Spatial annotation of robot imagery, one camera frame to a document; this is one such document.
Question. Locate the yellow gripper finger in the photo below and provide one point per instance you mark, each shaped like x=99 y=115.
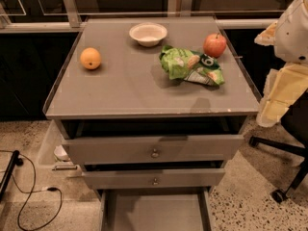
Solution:
x=267 y=37
x=282 y=89

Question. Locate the green rice chip bag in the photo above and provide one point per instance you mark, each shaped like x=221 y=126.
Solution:
x=190 y=66

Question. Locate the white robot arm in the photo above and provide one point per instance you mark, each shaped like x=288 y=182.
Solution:
x=289 y=38

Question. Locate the grey drawer cabinet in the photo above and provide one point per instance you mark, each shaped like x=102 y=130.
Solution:
x=129 y=95

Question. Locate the bottom grey drawer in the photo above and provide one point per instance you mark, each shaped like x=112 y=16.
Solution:
x=156 y=210

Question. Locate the grey drawer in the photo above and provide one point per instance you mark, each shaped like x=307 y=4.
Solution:
x=156 y=210
x=132 y=150
x=154 y=178

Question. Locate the top grey drawer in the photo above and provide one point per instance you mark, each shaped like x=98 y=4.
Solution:
x=132 y=150

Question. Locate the middle grey drawer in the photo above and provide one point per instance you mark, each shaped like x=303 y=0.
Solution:
x=154 y=178

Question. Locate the black office chair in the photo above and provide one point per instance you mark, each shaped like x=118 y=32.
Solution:
x=295 y=122

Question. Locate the red apple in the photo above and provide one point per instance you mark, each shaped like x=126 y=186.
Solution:
x=214 y=45

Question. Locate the white paper bowl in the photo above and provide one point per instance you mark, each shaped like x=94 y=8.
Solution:
x=148 y=34

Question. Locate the orange fruit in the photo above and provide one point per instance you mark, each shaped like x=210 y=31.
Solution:
x=90 y=58

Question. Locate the black stand leg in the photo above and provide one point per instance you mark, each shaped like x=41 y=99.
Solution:
x=8 y=173

